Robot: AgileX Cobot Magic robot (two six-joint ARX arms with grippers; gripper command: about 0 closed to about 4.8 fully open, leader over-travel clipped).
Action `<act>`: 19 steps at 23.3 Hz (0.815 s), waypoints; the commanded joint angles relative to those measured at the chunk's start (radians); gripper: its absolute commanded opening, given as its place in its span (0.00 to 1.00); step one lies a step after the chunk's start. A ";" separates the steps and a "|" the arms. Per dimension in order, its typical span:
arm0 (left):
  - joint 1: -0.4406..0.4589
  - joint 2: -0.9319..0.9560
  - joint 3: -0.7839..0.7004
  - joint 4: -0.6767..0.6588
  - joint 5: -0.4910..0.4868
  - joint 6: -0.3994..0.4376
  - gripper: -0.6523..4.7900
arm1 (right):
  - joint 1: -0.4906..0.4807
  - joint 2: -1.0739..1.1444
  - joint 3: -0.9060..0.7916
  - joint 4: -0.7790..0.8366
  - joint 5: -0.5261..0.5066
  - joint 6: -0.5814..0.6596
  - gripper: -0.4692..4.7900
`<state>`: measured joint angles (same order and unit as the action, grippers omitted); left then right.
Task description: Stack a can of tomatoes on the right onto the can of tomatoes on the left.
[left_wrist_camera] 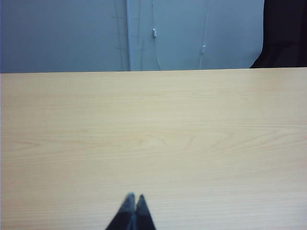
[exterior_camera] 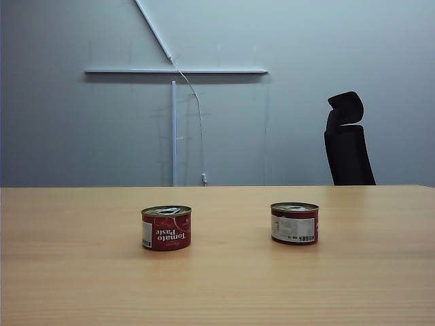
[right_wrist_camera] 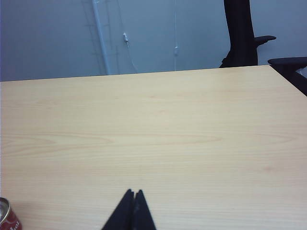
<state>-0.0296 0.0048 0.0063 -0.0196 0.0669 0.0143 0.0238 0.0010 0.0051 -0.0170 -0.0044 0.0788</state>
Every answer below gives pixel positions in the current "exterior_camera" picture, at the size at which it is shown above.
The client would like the red can with white label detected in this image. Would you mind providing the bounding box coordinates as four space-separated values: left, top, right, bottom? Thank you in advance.
270 202 320 245

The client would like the red tomato paste can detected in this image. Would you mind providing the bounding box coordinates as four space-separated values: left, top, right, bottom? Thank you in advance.
141 205 192 252

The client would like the thin white hanging cable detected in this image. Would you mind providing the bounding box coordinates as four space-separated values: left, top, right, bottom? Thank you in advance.
172 57 208 185

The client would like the black office chair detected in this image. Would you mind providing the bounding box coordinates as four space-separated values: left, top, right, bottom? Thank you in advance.
323 90 377 186

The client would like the horizontal white wall conduit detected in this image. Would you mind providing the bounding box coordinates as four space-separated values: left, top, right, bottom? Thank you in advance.
84 66 269 75

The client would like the diagonal white wall conduit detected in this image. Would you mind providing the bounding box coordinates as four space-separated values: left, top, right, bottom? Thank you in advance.
133 0 175 62

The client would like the vertical white wall conduit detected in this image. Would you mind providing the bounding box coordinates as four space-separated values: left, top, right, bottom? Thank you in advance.
171 79 179 187

